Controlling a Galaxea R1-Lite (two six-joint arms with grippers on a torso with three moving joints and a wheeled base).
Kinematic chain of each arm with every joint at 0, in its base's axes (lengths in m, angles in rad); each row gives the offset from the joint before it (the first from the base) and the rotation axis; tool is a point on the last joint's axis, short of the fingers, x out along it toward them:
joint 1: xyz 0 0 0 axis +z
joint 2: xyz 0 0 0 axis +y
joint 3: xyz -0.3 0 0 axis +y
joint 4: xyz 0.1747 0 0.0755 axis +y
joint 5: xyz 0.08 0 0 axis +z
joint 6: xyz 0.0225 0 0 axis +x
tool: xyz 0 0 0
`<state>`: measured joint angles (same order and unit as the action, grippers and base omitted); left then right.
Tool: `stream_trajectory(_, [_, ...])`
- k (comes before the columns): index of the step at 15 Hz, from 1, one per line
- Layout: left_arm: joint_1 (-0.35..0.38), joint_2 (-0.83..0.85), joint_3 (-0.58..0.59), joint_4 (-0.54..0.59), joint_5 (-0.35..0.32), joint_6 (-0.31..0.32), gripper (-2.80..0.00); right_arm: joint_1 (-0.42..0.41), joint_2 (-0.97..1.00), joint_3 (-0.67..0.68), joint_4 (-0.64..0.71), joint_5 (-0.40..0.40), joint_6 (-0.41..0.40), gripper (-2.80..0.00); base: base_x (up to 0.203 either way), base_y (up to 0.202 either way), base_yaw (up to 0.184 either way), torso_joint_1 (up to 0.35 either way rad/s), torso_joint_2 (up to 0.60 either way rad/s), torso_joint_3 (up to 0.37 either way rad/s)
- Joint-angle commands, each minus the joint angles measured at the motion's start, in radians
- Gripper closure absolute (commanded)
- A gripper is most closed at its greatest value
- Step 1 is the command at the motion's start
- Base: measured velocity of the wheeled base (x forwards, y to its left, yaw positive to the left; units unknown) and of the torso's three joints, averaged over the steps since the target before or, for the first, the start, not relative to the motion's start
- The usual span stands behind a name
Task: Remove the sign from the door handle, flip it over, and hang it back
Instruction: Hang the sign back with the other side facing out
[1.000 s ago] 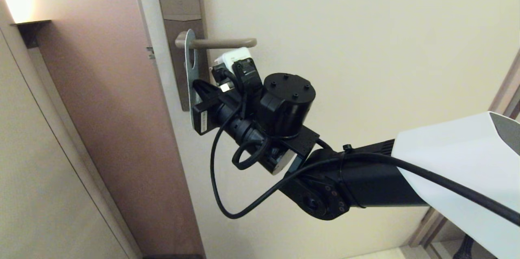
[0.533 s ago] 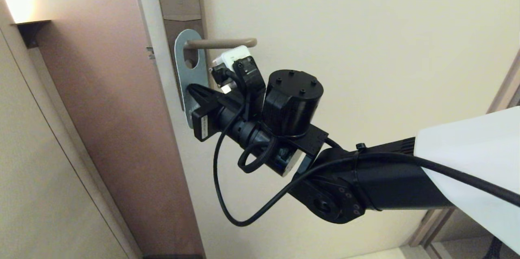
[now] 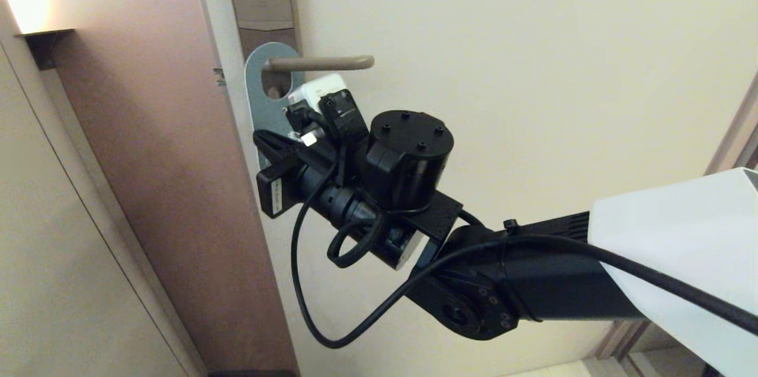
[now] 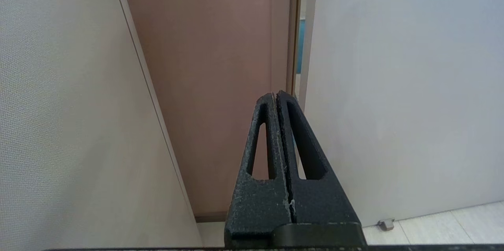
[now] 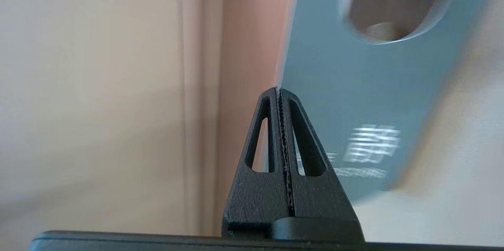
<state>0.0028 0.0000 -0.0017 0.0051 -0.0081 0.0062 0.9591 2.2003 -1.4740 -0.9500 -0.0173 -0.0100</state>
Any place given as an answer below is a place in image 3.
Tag blue door hanger sign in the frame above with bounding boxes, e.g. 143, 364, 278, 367
245, 43, 306, 172

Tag white room door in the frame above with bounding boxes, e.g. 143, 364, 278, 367
189, 0, 758, 377

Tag short black cable loop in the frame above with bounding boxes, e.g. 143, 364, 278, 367
327, 211, 387, 269

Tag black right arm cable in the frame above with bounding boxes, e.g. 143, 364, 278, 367
290, 128, 758, 349

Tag beige metal door handle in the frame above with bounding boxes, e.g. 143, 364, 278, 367
264, 56, 375, 73

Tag wall lamp with shelf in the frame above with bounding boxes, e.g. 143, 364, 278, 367
17, 29, 75, 70

